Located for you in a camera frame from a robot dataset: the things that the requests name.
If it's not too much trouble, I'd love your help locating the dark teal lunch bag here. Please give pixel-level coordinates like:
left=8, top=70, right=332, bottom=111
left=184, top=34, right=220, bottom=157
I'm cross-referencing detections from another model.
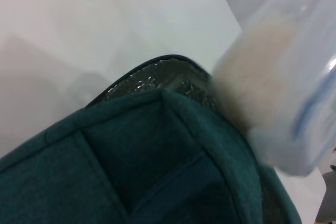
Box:
left=0, top=55, right=302, bottom=224

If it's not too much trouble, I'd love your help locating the clear plastic lunch box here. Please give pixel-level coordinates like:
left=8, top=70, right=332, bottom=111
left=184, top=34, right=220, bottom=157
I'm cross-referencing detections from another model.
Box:
left=212, top=0, right=336, bottom=178

